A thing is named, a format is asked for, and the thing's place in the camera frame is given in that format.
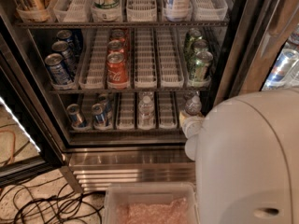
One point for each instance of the steel fridge base grille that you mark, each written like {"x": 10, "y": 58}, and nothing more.
{"x": 97, "y": 170}

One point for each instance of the clear plastic bin left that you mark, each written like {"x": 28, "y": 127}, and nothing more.
{"x": 151, "y": 203}

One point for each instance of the green soda can middle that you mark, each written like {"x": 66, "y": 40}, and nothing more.
{"x": 198, "y": 46}

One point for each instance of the blue can bottom left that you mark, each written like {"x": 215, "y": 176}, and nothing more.
{"x": 75, "y": 114}

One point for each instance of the green soda can back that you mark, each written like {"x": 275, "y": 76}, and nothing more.
{"x": 191, "y": 36}

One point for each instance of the closed glass fridge door right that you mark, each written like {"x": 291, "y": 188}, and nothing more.
{"x": 256, "y": 32}

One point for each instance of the red coca cola can front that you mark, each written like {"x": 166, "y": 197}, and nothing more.
{"x": 116, "y": 68}

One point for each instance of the clear water bottle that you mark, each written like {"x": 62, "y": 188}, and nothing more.
{"x": 193, "y": 106}
{"x": 189, "y": 94}
{"x": 145, "y": 113}

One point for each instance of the blue pepsi can front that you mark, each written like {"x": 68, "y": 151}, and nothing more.
{"x": 58, "y": 69}

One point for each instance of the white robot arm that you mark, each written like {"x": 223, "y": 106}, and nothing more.
{"x": 246, "y": 157}

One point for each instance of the red bull can behind glass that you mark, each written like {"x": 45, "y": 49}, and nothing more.
{"x": 283, "y": 65}

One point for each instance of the red cola can middle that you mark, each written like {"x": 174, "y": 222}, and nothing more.
{"x": 115, "y": 46}

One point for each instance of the blue pepsi can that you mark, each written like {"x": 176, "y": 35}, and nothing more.
{"x": 63, "y": 48}
{"x": 58, "y": 69}
{"x": 72, "y": 38}

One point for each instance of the blue pepsi can middle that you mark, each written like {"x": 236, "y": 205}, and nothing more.
{"x": 63, "y": 48}

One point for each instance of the blue pepsi can back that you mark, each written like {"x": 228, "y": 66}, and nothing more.
{"x": 72, "y": 38}

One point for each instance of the open fridge door left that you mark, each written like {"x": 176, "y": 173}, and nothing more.
{"x": 14, "y": 172}

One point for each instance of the white bottle top shelf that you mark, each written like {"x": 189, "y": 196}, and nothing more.
{"x": 176, "y": 10}

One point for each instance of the green soda can front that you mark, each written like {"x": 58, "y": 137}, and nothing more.
{"x": 198, "y": 66}

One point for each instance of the green soda can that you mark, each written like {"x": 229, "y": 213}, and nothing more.
{"x": 191, "y": 36}
{"x": 198, "y": 46}
{"x": 198, "y": 66}

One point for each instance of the red cola can back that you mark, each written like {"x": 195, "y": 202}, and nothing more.
{"x": 118, "y": 34}

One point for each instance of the blue can bottom behind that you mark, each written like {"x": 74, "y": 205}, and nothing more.
{"x": 104, "y": 100}

